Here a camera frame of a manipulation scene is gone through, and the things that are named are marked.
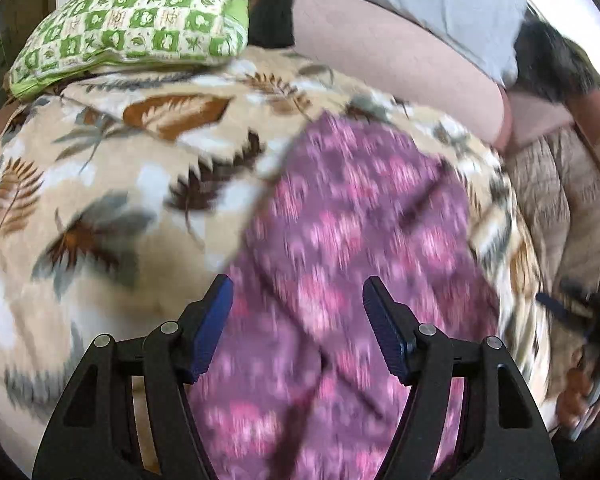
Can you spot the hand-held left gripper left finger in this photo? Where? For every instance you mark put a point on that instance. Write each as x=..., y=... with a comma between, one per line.
x=214, y=327

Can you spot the light grey cloth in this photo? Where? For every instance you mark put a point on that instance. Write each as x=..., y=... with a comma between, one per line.
x=440, y=0

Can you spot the brown quilted blanket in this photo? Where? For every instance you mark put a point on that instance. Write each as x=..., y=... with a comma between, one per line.
x=565, y=200

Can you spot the dark wooden furniture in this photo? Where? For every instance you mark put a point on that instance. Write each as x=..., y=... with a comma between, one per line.
x=2, y=20

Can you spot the beige leaf print blanket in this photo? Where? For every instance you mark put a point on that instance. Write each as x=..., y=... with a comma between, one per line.
x=105, y=200

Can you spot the purple pink patterned cloth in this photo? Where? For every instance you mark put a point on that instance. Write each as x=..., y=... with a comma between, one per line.
x=350, y=220

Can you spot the green checked pillow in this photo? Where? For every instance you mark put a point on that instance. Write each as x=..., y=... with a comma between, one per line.
x=135, y=25

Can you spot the pale pink bolster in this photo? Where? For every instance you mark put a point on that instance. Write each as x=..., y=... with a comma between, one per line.
x=395, y=55

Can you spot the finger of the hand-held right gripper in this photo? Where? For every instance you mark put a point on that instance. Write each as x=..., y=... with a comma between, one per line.
x=562, y=306

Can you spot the dark furry cloth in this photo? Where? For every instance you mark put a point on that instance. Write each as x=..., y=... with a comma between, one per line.
x=555, y=65

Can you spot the person's right hand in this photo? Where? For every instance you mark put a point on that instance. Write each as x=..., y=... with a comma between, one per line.
x=572, y=392

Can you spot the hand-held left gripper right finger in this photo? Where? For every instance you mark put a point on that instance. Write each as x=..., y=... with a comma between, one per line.
x=386, y=332

